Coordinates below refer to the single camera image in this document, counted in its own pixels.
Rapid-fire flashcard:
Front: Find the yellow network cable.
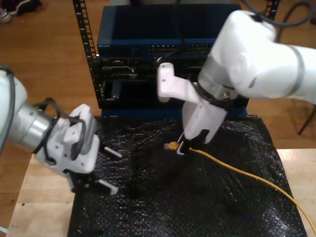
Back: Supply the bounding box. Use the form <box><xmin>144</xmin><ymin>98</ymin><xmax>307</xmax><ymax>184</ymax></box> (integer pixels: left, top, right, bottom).
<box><xmin>164</xmin><ymin>141</ymin><xmax>316</xmax><ymax>230</ymax></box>

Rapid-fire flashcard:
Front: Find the black textured mat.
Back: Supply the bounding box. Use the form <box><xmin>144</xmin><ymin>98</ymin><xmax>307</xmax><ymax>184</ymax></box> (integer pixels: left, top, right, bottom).
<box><xmin>68</xmin><ymin>115</ymin><xmax>308</xmax><ymax>237</ymax></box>

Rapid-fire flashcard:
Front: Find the black chassis with red light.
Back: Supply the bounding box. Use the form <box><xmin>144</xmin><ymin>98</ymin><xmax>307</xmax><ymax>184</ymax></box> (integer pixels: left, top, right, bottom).
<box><xmin>97</xmin><ymin>79</ymin><xmax>188</xmax><ymax>109</ymax></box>

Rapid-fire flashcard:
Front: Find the black rack server unit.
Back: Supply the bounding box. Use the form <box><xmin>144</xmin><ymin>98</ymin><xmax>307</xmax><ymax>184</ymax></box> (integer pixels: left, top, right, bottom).
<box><xmin>90</xmin><ymin>56</ymin><xmax>205</xmax><ymax>81</ymax></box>

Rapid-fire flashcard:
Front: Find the dark chair leg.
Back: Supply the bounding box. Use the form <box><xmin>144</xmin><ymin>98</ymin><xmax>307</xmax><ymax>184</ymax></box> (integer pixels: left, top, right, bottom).
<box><xmin>298</xmin><ymin>103</ymin><xmax>316</xmax><ymax>135</ymax></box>

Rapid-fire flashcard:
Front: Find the white sneaker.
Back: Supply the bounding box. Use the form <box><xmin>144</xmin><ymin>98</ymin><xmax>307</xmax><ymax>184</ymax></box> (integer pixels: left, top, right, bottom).
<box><xmin>0</xmin><ymin>6</ymin><xmax>12</xmax><ymax>24</ymax></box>

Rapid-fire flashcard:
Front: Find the dark sneaker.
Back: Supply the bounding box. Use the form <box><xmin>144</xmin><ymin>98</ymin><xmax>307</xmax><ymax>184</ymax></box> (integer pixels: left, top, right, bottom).
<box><xmin>6</xmin><ymin>0</ymin><xmax>42</xmax><ymax>16</ymax></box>

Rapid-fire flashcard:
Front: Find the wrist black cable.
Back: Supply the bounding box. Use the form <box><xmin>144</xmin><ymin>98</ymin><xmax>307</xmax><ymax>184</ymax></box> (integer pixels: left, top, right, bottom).
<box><xmin>34</xmin><ymin>118</ymin><xmax>57</xmax><ymax>165</ymax></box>
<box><xmin>192</xmin><ymin>79</ymin><xmax>237</xmax><ymax>110</ymax></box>

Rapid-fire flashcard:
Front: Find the camera grey cable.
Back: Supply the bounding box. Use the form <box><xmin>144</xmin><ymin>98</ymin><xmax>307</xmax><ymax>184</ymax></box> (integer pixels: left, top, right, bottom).
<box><xmin>33</xmin><ymin>97</ymin><xmax>87</xmax><ymax>158</ymax></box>

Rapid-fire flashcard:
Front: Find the blue network switch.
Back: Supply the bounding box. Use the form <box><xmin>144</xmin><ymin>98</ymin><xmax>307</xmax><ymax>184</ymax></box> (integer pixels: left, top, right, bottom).
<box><xmin>96</xmin><ymin>4</ymin><xmax>244</xmax><ymax>59</ymax></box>

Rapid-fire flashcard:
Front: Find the black perforated rack post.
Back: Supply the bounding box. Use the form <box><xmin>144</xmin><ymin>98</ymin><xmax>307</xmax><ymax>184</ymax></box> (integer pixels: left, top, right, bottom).
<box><xmin>72</xmin><ymin>0</ymin><xmax>102</xmax><ymax>109</ymax></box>
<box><xmin>265</xmin><ymin>0</ymin><xmax>281</xmax><ymax>20</ymax></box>

